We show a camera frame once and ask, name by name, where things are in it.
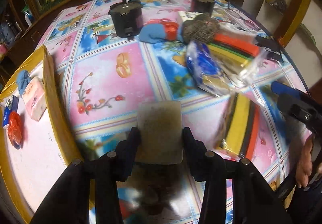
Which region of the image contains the cluttered wall shelf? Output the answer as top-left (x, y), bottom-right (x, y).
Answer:
top-left (264, 0), bottom-right (287, 13)

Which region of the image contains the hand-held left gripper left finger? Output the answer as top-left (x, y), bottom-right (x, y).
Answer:
top-left (30, 127), bottom-right (141, 224)

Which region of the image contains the blue tissue pack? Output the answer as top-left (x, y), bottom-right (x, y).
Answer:
top-left (2, 95), bottom-right (20, 129)

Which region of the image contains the steel wool scourer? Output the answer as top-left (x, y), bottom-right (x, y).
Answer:
top-left (182, 12), bottom-right (220, 43)

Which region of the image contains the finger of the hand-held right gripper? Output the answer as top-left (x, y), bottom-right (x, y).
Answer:
top-left (278, 93), bottom-right (319, 130)
top-left (272, 81), bottom-right (312, 100)

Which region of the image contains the white bottle with green cap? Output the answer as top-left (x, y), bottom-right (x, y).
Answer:
top-left (23, 6), bottom-right (34, 27)

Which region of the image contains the grey cleaning cloth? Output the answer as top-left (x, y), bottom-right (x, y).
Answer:
top-left (137, 101), bottom-right (183, 165)

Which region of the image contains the red plastic bag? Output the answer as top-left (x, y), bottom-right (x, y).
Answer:
top-left (7, 111), bottom-right (24, 149)
top-left (162, 21), bottom-right (181, 41)

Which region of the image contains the blue cloth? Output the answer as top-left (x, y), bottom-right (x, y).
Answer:
top-left (139, 24), bottom-right (168, 44)
top-left (16, 70), bottom-right (32, 93)

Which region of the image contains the blue printed plastic bag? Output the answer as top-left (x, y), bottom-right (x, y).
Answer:
top-left (186, 40), bottom-right (252, 96)

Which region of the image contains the person's right hand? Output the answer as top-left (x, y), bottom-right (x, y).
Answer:
top-left (295, 135), bottom-right (315, 188)

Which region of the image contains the pink tissue pack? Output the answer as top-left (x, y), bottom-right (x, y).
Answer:
top-left (23, 77), bottom-right (47, 122)

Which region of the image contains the yellow-rimmed white tray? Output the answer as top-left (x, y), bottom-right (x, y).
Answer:
top-left (0, 45), bottom-right (88, 224)

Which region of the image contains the blue thermos jug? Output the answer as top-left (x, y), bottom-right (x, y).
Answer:
top-left (0, 21), bottom-right (13, 42)

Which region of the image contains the black cylindrical motor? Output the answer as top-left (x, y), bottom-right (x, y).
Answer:
top-left (109, 0), bottom-right (143, 38)

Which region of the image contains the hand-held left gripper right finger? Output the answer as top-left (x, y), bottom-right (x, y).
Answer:
top-left (182, 127), bottom-right (292, 224)

